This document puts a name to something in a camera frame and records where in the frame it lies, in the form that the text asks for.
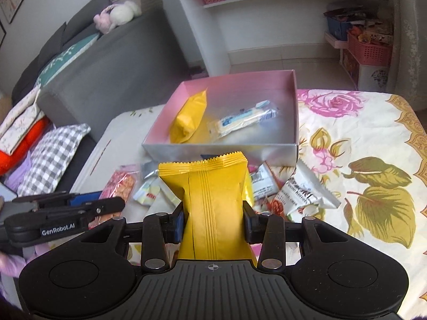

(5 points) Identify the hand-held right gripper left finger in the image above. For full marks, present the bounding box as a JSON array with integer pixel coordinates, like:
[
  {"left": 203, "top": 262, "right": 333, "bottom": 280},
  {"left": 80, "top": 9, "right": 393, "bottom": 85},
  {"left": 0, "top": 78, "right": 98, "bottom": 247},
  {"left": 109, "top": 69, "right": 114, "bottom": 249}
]
[{"left": 78, "top": 207, "right": 185, "bottom": 273}]

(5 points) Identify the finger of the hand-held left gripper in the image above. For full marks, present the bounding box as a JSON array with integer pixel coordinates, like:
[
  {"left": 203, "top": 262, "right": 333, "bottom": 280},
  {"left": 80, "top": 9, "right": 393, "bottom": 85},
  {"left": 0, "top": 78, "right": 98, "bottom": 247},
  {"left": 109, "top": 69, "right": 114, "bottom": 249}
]
[
  {"left": 4, "top": 196, "right": 126, "bottom": 248},
  {"left": 13, "top": 191, "right": 105, "bottom": 213}
]

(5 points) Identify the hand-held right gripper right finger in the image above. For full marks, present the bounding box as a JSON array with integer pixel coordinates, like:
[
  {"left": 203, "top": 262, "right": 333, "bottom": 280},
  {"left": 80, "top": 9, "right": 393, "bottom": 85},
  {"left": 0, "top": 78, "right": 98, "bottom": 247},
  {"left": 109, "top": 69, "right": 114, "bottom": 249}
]
[{"left": 243, "top": 200, "right": 348, "bottom": 271}]

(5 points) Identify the pink cracker packet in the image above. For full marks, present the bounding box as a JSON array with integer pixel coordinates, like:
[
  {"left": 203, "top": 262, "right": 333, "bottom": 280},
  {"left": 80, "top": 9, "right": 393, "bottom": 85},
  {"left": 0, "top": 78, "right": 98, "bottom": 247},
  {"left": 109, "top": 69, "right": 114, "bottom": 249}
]
[{"left": 99, "top": 164, "right": 139, "bottom": 205}]

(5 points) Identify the yellow snack packet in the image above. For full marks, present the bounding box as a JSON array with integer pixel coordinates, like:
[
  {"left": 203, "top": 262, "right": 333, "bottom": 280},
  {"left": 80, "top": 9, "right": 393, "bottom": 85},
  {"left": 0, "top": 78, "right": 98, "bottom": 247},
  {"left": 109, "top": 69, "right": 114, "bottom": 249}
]
[
  {"left": 158, "top": 150, "right": 258, "bottom": 261},
  {"left": 169, "top": 88, "right": 209, "bottom": 145}
]

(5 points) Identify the white green snack packet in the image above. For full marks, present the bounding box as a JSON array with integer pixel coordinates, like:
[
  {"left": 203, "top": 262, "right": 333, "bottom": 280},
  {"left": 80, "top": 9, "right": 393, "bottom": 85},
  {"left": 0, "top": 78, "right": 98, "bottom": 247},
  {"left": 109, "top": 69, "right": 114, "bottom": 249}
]
[{"left": 133, "top": 176, "right": 181, "bottom": 208}]

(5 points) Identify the white pecan snack packet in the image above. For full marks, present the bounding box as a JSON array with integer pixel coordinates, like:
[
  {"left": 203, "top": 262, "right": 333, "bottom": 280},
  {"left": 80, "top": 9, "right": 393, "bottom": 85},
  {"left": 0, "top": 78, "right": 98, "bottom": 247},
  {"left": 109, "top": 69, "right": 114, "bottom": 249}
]
[{"left": 267, "top": 166, "right": 341, "bottom": 218}]

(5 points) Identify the white cardboard box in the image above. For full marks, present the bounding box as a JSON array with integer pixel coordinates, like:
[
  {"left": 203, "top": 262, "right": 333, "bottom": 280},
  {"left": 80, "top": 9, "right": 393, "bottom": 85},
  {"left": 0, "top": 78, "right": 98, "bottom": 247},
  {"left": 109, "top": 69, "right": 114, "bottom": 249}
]
[{"left": 141, "top": 70, "right": 299, "bottom": 168}]

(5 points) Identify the person's left forearm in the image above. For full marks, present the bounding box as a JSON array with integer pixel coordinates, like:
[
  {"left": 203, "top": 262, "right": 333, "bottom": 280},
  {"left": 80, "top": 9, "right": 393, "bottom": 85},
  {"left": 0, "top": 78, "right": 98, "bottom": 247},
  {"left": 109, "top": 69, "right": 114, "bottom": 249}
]
[{"left": 0, "top": 253, "right": 26, "bottom": 278}]

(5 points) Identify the smartphone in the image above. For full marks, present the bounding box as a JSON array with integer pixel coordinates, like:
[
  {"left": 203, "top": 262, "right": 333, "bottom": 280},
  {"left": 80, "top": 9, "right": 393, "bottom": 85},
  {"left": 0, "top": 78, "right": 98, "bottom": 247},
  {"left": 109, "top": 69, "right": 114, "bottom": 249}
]
[{"left": 0, "top": 183, "right": 18, "bottom": 205}]

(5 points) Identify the purple cloth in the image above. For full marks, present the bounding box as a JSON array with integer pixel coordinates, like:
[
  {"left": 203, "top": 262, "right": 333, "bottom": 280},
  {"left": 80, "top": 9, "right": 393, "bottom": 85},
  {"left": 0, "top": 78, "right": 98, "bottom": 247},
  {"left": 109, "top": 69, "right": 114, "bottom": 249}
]
[{"left": 5, "top": 153, "right": 33, "bottom": 191}]

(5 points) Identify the orange white snack packet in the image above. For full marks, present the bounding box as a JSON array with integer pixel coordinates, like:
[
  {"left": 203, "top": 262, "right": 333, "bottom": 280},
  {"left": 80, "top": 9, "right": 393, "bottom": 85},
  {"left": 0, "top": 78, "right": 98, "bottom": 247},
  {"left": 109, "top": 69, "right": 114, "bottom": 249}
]
[{"left": 250, "top": 163, "right": 295, "bottom": 205}]

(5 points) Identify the red orange cloth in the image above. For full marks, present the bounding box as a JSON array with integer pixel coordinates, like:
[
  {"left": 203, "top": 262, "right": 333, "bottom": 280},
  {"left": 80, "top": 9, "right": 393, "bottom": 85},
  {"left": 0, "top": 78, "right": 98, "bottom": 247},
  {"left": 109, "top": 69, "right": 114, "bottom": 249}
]
[{"left": 0, "top": 118, "right": 49, "bottom": 176}]

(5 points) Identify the grey checked cushion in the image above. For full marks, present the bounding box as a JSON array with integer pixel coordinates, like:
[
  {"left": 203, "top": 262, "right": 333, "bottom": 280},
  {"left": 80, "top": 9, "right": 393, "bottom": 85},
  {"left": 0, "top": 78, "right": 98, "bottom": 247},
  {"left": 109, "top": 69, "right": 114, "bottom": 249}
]
[{"left": 16, "top": 124, "right": 92, "bottom": 198}]

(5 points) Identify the silver foil snack packet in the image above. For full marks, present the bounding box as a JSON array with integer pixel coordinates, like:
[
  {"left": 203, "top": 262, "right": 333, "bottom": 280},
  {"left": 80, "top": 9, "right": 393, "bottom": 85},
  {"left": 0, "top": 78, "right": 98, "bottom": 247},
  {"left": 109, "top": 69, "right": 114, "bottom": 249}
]
[{"left": 141, "top": 160, "right": 161, "bottom": 189}]

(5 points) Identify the folded floral cloth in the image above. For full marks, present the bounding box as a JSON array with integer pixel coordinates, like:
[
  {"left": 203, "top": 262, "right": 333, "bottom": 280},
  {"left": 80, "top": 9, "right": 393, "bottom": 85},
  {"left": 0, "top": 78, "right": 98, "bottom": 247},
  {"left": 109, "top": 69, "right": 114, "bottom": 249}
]
[{"left": 0, "top": 86, "right": 46, "bottom": 156}]

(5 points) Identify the clear white blue snack packet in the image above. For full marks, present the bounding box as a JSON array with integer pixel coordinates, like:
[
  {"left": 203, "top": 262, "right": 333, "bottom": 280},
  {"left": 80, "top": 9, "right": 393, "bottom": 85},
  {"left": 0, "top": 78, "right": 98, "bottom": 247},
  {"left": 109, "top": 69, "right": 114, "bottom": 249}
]
[{"left": 207, "top": 99, "right": 279, "bottom": 139}]

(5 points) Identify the teal patterned cushion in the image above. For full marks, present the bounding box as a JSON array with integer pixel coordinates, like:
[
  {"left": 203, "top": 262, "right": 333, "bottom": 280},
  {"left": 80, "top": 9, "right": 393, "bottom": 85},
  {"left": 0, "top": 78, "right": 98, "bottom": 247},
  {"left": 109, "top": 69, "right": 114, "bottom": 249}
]
[{"left": 35, "top": 33, "right": 101, "bottom": 88}]

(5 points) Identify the grey sofa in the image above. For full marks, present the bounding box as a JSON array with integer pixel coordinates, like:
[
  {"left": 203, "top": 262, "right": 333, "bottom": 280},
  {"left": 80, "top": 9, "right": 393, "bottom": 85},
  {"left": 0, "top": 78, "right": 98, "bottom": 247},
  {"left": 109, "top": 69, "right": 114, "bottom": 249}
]
[{"left": 0, "top": 0, "right": 197, "bottom": 190}]

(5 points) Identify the white pink plush rabbit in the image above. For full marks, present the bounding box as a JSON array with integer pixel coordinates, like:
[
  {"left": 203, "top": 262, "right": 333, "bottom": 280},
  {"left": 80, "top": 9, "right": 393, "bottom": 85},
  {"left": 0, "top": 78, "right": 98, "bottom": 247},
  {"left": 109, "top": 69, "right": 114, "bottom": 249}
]
[{"left": 93, "top": 1, "right": 143, "bottom": 34}]

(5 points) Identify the white storage stool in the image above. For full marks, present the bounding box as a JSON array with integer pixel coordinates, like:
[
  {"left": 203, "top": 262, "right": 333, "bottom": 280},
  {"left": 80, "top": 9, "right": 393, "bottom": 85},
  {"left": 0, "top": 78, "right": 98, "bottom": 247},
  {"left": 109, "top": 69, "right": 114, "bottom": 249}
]
[{"left": 340, "top": 48, "right": 390, "bottom": 93}]

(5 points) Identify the white bookshelf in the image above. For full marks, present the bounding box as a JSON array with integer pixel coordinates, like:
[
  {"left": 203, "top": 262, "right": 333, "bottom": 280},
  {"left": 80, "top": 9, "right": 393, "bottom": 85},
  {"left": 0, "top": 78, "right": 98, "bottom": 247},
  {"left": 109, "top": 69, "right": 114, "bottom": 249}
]
[{"left": 169, "top": 0, "right": 392, "bottom": 78}]

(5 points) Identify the large pink plastic basket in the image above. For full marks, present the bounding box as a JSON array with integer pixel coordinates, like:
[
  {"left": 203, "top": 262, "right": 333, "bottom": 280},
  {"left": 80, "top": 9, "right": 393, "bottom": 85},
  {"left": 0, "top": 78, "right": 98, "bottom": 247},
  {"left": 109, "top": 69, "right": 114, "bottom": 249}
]
[{"left": 346, "top": 31, "right": 393, "bottom": 68}]

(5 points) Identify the white lace curtain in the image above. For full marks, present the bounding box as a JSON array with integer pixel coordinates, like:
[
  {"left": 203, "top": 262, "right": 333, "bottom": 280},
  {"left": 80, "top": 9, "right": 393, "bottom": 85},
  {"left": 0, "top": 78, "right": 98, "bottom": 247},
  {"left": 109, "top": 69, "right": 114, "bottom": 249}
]
[{"left": 388, "top": 0, "right": 427, "bottom": 110}]

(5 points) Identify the framed wall picture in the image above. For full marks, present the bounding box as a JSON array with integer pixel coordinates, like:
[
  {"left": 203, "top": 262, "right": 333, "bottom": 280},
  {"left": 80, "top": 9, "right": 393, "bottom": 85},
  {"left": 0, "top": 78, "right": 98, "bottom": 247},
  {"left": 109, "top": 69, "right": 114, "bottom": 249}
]
[{"left": 0, "top": 0, "right": 27, "bottom": 25}]

